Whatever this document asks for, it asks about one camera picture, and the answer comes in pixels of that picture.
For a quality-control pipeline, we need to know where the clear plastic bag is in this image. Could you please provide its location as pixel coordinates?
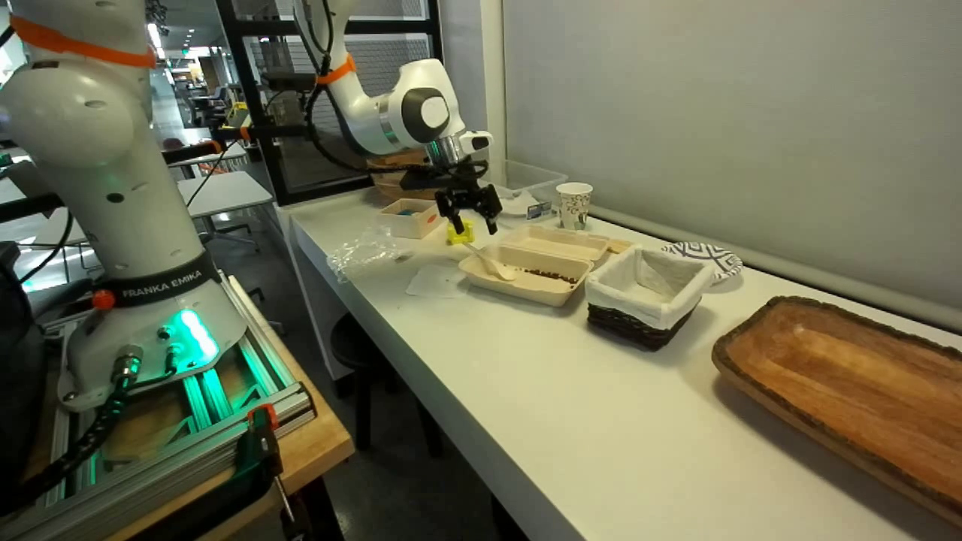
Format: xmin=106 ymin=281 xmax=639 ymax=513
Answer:
xmin=327 ymin=221 xmax=444 ymax=278

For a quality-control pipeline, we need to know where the clear plastic storage bin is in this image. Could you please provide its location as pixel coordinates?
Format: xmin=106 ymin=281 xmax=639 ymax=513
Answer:
xmin=489 ymin=159 xmax=579 ymax=218

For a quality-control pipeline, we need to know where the green black clamp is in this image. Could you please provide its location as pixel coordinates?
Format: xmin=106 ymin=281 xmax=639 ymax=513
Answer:
xmin=232 ymin=403 xmax=307 ymax=525

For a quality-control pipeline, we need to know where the beige clamshell takeaway pack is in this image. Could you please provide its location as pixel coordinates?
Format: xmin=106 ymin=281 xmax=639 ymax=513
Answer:
xmin=456 ymin=218 xmax=639 ymax=310

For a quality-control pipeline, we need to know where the brown wooden tray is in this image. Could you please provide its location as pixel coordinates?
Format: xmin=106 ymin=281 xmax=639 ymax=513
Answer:
xmin=709 ymin=293 xmax=962 ymax=531

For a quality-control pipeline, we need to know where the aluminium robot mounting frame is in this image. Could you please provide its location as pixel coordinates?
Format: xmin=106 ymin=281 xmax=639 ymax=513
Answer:
xmin=0 ymin=273 xmax=316 ymax=534

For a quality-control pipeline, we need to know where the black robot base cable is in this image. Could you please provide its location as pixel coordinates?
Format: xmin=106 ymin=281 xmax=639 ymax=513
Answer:
xmin=0 ymin=341 xmax=146 ymax=508

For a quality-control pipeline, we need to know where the black metal shelf frame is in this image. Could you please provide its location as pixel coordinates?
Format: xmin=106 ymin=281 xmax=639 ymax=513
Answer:
xmin=213 ymin=0 xmax=444 ymax=206

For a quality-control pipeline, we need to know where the small patterned saucer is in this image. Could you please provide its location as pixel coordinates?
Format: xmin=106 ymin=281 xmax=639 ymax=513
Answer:
xmin=664 ymin=238 xmax=749 ymax=286

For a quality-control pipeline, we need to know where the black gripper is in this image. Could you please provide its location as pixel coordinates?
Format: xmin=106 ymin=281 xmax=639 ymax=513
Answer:
xmin=428 ymin=148 xmax=506 ymax=240

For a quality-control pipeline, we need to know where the white square bowl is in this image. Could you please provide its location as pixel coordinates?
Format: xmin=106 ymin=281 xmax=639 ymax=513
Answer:
xmin=584 ymin=244 xmax=723 ymax=353

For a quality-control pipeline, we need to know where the patterned white paper cup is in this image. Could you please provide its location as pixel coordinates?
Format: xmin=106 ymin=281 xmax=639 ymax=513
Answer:
xmin=553 ymin=179 xmax=596 ymax=231

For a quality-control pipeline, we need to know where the wooden base table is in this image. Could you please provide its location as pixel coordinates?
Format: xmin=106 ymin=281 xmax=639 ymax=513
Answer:
xmin=99 ymin=327 xmax=357 ymax=541

